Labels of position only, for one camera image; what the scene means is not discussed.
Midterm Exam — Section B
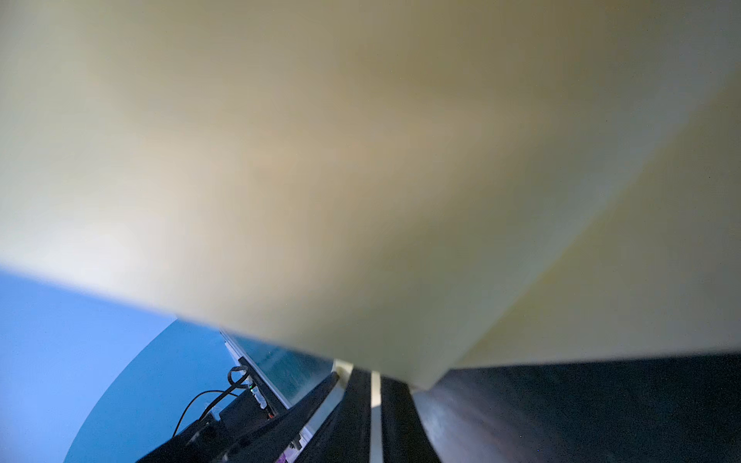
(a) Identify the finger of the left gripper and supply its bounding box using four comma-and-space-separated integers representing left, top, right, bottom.
219, 372, 340, 462

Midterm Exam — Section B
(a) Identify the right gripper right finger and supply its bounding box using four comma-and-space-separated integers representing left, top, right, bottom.
380, 377, 441, 463

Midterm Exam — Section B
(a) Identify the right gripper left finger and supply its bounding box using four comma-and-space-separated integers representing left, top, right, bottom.
296, 368, 372, 463

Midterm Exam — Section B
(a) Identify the yellow square paper sheet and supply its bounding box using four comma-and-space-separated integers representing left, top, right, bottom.
1, 1, 740, 388

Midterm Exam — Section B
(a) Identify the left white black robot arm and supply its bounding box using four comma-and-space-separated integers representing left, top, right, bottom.
140, 372, 340, 462

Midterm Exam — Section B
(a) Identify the front aluminium rail bed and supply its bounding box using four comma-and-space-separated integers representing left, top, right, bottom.
219, 330, 291, 415

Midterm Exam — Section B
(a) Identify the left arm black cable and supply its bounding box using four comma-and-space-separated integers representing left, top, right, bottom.
172, 363, 253, 438

